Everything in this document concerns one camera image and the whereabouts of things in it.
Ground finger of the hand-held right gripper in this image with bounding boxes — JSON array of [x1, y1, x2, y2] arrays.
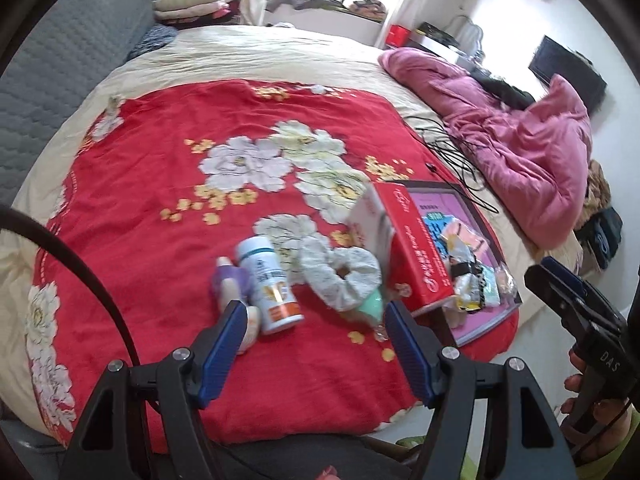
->
[[524, 264, 593, 348], [542, 256, 626, 321]]

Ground white lace scrunchie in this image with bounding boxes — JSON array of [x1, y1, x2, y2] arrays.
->
[[299, 237, 383, 311]]

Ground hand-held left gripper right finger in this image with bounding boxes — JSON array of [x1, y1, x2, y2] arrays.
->
[[384, 300, 576, 480]]

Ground white pill bottle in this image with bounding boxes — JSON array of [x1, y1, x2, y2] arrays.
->
[[235, 236, 305, 336]]

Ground pink tray with snack packets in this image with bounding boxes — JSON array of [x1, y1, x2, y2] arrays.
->
[[402, 180, 523, 348]]

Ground pink book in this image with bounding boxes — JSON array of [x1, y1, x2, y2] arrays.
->
[[407, 190, 518, 348]]

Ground desk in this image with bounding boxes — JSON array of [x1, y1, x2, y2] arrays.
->
[[412, 22, 486, 68]]

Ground patterned clothes on windowsill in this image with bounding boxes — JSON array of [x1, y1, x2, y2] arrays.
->
[[347, 0, 388, 16]]

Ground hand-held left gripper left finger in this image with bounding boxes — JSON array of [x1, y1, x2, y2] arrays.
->
[[59, 300, 246, 480]]

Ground white garment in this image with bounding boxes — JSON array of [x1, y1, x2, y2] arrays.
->
[[445, 14, 483, 56]]

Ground purple white small bottle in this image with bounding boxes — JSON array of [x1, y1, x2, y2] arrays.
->
[[214, 256, 262, 356]]

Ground blue patterned pillow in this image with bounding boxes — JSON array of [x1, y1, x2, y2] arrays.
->
[[127, 24, 178, 61]]

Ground pink comforter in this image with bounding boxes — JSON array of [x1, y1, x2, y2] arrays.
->
[[378, 47, 593, 251]]

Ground red floral blanket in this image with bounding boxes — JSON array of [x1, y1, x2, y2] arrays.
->
[[32, 79, 521, 456]]

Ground mint green soft pouch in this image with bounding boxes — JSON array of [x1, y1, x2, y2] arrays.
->
[[345, 287, 391, 328]]

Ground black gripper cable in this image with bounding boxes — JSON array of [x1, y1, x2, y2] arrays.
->
[[0, 207, 143, 368]]

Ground person's right forearm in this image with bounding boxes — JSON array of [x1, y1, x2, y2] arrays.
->
[[570, 435, 640, 480]]

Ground grey quilted headboard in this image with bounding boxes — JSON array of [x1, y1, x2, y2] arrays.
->
[[0, 0, 156, 206]]

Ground person's right hand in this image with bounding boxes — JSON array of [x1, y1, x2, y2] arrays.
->
[[559, 350, 640, 456]]

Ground red white carton box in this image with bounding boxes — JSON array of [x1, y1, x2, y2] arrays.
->
[[347, 181, 456, 311]]

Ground brown fluffy plush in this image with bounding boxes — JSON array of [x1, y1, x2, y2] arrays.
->
[[582, 160, 613, 216]]

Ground black television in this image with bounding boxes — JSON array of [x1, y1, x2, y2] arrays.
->
[[529, 36, 608, 113]]

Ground stack of folded clothes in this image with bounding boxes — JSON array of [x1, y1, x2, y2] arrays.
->
[[152, 0, 226, 23]]

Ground black cloth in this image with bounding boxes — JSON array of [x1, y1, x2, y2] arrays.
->
[[480, 72, 536, 111]]

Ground bed with beige sheet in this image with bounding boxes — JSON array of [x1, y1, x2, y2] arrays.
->
[[0, 25, 586, 441]]

